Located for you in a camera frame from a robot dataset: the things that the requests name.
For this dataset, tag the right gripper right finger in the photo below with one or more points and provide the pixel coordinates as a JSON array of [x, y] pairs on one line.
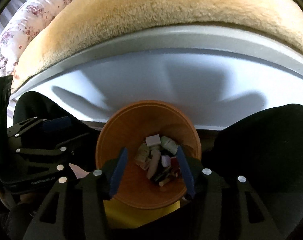
[[221, 207]]

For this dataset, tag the red knitted plush keychain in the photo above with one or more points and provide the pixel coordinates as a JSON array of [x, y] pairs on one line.
[[175, 167]]

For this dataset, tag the white cylindrical tube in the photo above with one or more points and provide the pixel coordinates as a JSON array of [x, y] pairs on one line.
[[153, 163]]

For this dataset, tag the white square box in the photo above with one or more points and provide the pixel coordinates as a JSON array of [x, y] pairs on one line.
[[153, 140]]

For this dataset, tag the black left jacket sleeve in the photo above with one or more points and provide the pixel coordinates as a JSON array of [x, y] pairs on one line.
[[0, 104]]

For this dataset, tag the floral plush bed blanket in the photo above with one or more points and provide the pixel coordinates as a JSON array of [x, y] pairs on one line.
[[84, 23]]

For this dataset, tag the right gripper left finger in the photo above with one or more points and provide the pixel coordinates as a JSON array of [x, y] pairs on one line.
[[75, 209]]

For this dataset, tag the small purple white box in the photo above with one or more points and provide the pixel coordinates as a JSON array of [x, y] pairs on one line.
[[165, 160]]

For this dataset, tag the orange trash bin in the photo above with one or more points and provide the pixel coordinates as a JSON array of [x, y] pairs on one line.
[[129, 128]]

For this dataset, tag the white green small tube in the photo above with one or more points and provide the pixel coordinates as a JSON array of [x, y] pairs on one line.
[[164, 182]]

